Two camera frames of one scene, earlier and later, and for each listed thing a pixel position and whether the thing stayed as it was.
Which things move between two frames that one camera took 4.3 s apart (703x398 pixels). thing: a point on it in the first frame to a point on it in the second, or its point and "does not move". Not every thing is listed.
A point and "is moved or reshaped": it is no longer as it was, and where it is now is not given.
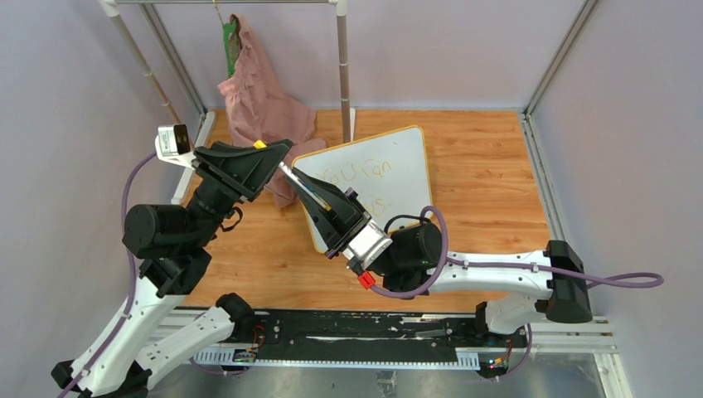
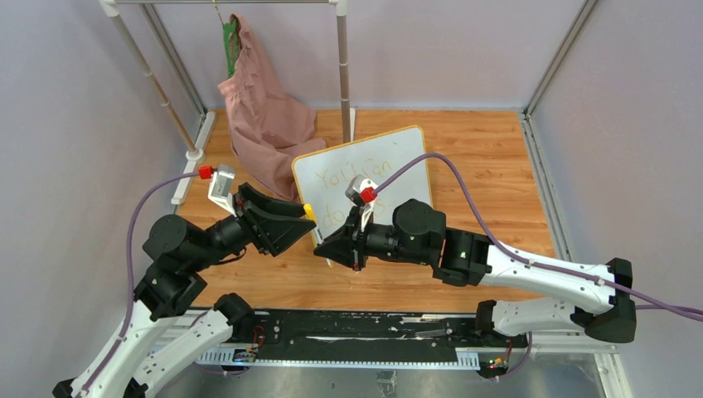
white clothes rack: (347, 113) does not move
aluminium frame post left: (173, 56) does not move
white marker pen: (303, 186) is moved or reshaped
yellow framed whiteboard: (386, 172) does not move
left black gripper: (242, 171) to (270, 234)
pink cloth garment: (262, 113) does not move
